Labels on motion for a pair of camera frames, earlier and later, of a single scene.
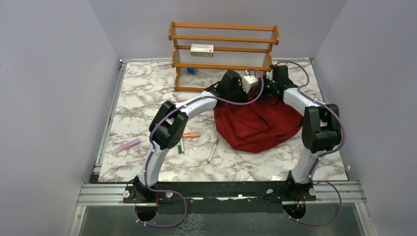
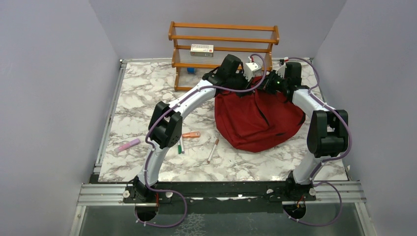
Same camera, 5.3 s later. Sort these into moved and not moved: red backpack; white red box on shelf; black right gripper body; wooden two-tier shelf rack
Moved: black right gripper body
Not moved: white red box on shelf; red backpack; wooden two-tier shelf rack
